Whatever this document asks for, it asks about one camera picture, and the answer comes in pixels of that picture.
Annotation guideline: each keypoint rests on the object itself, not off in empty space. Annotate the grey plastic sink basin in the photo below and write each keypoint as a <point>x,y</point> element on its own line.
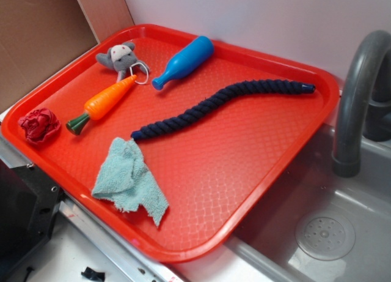
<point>312,225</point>

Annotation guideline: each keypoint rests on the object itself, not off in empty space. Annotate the grey toy sink faucet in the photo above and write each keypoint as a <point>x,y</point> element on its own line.
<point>364,109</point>

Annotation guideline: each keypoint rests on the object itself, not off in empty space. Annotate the red crumpled toy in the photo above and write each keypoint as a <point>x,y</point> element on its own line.
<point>39,125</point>

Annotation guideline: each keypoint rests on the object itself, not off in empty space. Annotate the blue plastic toy bottle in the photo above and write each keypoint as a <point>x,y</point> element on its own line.
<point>185,61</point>

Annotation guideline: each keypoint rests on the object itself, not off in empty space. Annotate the orange plastic toy carrot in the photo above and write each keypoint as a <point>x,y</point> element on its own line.
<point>100,104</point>

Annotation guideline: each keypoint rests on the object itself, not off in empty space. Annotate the grey plush mouse toy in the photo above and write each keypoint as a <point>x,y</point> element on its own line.
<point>122,59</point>

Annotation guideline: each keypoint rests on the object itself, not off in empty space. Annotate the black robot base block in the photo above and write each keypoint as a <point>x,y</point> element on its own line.
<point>29,203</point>

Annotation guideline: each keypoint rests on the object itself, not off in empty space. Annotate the black tape scrap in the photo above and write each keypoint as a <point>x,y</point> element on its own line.
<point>93,275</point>

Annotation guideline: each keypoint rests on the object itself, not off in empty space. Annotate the brown cardboard panel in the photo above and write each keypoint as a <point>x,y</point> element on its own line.
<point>40,37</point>

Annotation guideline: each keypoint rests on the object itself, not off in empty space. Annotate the red plastic tray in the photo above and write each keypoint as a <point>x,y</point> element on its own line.
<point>213,172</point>

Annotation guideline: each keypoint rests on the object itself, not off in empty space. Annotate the light blue cloth rag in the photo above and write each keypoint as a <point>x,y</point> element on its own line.
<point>126,180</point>

